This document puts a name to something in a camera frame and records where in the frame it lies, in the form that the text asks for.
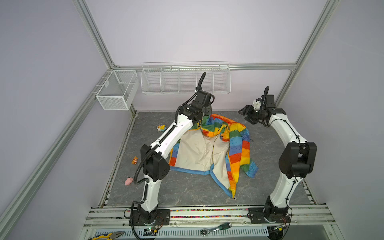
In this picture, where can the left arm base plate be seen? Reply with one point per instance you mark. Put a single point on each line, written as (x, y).
(156, 217)

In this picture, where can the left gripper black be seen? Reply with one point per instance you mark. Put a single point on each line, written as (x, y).
(209, 109)

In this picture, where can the rainbow striped jacket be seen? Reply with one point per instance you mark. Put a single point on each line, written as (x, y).
(219, 147)

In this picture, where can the white mesh box basket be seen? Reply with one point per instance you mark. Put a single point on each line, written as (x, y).
(118, 91)

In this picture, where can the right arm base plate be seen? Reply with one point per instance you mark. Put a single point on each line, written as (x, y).
(261, 215)

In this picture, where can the white slotted cable duct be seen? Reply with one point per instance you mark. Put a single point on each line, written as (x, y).
(195, 233)

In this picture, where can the yellow handled pliers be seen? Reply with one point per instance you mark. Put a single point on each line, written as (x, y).
(108, 236)

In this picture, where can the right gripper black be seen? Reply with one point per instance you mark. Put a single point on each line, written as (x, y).
(250, 109)

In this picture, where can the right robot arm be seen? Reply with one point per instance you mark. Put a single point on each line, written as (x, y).
(295, 163)

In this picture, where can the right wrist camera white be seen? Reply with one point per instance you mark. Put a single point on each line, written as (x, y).
(257, 105)

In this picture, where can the small pink pig toy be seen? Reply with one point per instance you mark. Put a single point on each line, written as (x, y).
(129, 181)

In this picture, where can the small orange toy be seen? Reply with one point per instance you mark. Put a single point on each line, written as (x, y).
(135, 160)

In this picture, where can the long white wire basket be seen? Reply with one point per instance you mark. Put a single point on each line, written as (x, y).
(183, 77)

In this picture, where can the small yellow duck toy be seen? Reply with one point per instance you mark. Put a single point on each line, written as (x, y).
(161, 128)

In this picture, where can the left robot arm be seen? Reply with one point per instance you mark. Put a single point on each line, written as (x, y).
(154, 167)

